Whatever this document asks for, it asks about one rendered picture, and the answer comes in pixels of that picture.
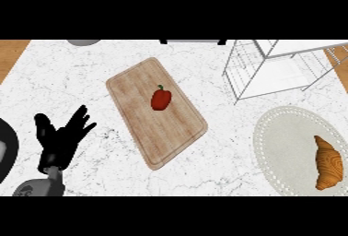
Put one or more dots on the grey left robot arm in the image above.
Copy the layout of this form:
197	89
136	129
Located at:
42	186

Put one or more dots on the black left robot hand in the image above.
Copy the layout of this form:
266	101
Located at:
60	139

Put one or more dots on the black and white appliance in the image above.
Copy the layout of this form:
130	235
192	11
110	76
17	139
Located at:
192	41

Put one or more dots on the wooden cutting board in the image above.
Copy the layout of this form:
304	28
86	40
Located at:
157	114

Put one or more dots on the orange squash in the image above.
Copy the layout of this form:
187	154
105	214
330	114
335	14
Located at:
328	166

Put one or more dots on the red bell pepper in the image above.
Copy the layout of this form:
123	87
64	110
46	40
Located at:
161	99

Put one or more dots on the white round placemat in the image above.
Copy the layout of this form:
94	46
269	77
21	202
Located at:
297	150

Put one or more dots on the dark grey round object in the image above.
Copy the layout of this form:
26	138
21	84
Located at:
7	150

